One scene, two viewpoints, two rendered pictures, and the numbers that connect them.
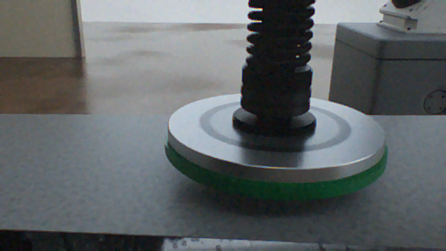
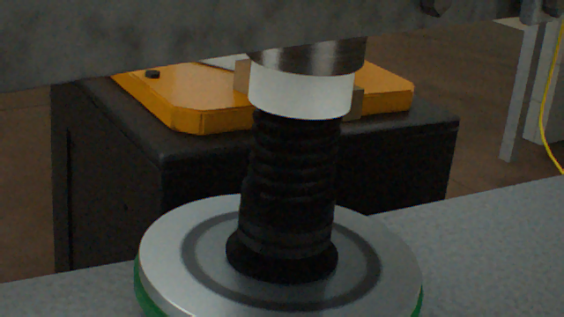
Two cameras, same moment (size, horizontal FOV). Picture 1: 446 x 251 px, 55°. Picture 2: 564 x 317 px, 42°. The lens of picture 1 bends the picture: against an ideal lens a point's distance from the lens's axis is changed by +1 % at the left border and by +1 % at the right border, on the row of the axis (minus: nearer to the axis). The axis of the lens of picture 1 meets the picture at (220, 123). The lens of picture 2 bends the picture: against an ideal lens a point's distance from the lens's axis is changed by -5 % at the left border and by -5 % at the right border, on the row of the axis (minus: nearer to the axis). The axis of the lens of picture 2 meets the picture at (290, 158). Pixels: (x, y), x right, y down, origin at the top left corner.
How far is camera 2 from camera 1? 0.89 m
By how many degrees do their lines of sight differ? 125
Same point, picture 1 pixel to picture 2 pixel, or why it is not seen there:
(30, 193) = (439, 232)
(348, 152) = (172, 224)
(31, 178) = (467, 243)
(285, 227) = not seen: hidden behind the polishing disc
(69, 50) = not seen: outside the picture
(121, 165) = (431, 278)
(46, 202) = (413, 229)
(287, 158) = (223, 206)
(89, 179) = (425, 254)
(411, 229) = (100, 282)
